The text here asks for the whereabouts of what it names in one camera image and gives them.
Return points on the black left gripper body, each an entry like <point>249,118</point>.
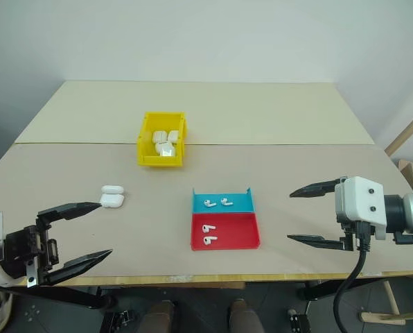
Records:
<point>23,249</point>

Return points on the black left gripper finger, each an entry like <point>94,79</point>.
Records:
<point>68,211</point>
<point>78,265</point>

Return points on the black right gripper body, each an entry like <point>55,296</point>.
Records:
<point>348,234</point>

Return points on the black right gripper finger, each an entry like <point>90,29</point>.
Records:
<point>317,240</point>
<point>317,189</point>

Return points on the white earbud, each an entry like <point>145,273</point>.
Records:
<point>209,203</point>
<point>208,241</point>
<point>226,202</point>
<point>206,228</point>

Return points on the yellow plastic bin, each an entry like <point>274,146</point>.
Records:
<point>144,157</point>

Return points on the black floor clamp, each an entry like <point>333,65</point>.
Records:
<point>298,320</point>
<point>121,320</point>

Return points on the blue plastic tray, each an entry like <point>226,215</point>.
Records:
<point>241,205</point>

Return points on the red plastic tray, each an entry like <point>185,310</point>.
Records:
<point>237,232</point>

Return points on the brown rounded shape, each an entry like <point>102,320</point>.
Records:
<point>161,317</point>
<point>245,317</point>

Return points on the slanted wooden beam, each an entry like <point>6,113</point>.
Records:
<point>407,128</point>

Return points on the white fittings in bin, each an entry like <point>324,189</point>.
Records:
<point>165,150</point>

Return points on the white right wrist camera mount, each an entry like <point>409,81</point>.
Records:
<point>360,201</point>

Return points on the black table frame bar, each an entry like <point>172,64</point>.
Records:
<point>331,288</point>
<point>54,295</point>

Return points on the wooden stool frame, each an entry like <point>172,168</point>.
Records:
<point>390,316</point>

